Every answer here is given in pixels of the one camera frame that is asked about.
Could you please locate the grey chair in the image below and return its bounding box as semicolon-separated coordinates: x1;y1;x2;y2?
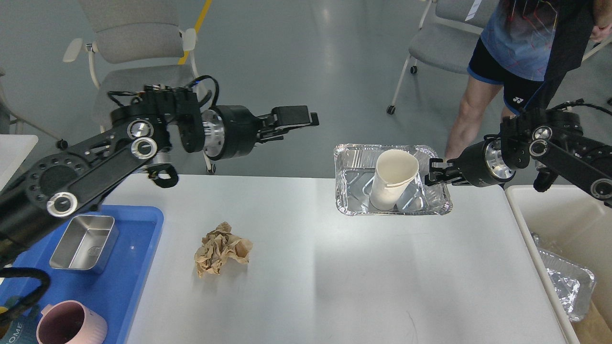
62;0;218;174
0;83;69;150
385;0;499;115

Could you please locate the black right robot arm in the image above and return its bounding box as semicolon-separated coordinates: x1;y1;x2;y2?
424;99;612;207

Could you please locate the blue plastic tray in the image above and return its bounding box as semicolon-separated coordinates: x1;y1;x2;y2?
14;205;164;344

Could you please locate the grey chair right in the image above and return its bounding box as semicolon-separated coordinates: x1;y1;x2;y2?
385;0;499;115

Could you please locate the dark teal mug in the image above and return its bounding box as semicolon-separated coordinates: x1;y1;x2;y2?
0;303;40;344

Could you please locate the aluminium foil tray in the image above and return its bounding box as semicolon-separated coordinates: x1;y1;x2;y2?
334;143;453;216

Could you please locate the square stainless steel tray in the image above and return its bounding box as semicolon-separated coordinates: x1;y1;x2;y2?
49;215;120;274

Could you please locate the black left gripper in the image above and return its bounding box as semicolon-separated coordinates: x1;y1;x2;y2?
201;105;320;161

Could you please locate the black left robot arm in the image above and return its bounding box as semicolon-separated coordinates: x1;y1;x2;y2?
0;75;319;326

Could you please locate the white side table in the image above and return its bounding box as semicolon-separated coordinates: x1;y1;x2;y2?
0;134;39;190

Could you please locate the crumpled brown paper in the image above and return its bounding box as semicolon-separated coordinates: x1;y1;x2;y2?
193;222;253;279

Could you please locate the beige plastic bin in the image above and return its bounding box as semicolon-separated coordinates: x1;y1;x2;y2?
505;185;612;344

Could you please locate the foil tray in bin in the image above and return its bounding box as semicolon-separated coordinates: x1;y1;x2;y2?
530;232;597;323

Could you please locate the pink ribbed mug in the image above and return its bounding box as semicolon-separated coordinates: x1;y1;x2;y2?
36;300;109;344

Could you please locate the person in blue shirt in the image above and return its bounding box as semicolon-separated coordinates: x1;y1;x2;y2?
444;0;612;159

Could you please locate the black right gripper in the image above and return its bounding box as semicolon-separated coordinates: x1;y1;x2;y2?
424;139;516;187

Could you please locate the grey chair far left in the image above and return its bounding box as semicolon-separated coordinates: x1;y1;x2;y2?
0;83;69;150

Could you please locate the white paper cup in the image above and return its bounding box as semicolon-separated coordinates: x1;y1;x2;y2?
370;150;419;211

